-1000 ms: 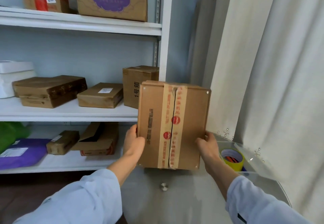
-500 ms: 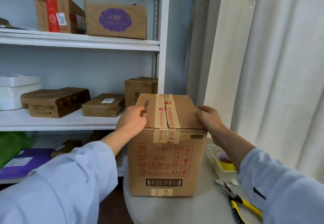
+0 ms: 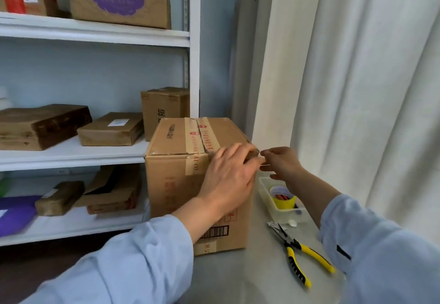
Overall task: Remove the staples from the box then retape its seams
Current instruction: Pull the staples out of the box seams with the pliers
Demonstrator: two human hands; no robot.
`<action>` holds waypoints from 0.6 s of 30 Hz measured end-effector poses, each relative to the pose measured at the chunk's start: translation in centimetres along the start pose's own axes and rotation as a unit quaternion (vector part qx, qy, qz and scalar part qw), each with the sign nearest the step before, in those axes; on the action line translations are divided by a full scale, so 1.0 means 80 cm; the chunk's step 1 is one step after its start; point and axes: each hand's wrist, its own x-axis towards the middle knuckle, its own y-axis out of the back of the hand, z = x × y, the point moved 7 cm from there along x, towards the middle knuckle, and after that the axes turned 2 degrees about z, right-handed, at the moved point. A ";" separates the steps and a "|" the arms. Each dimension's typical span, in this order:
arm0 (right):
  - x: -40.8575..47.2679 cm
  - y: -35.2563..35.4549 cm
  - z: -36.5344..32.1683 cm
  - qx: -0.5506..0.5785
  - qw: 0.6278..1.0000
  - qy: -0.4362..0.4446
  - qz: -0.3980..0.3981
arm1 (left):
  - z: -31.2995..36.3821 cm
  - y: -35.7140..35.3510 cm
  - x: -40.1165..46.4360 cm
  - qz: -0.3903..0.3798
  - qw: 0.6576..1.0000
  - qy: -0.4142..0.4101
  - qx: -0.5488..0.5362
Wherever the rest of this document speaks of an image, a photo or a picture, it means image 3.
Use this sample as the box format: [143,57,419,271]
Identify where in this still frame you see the box with purple logo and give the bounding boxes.
[63,0,172,30]

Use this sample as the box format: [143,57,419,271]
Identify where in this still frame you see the open cardboard box red print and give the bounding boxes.
[74,164,142,215]

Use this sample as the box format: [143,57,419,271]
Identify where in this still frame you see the white foam box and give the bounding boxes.
[0,87,14,110]

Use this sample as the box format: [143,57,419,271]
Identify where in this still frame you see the white metal shelf unit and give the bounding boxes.
[0,0,201,247]

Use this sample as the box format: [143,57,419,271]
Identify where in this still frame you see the white curtain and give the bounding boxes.
[232,0,440,246]

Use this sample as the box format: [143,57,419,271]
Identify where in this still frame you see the small taped brown parcel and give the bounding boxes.
[35,180,86,217]

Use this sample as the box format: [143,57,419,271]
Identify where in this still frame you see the dark brown flat box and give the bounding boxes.
[0,104,93,151]

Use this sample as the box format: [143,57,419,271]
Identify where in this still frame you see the clear plastic container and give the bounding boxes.
[258,176,308,225]

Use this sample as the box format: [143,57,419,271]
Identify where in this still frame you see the upright small cardboard box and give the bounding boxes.
[140,87,191,142]

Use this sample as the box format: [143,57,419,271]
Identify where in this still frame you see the person's left forearm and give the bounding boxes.
[20,195,234,304]

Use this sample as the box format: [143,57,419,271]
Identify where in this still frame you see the flat brown box white label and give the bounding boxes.
[77,112,145,147]

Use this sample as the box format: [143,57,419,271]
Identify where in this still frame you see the person's right forearm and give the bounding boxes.
[284,168,440,304]

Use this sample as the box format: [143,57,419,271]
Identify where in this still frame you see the person's right hand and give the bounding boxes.
[260,146,305,181]

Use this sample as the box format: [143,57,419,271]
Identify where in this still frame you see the person's left hand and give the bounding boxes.
[196,143,266,217]

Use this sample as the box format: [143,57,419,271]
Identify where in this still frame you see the brown cardboard box red print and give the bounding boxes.
[144,117,260,256]

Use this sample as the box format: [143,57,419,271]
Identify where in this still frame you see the yellow handled pliers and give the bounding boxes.
[275,223,336,289]

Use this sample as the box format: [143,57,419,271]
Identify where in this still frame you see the yellow tape roll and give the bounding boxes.
[269,185,297,210]

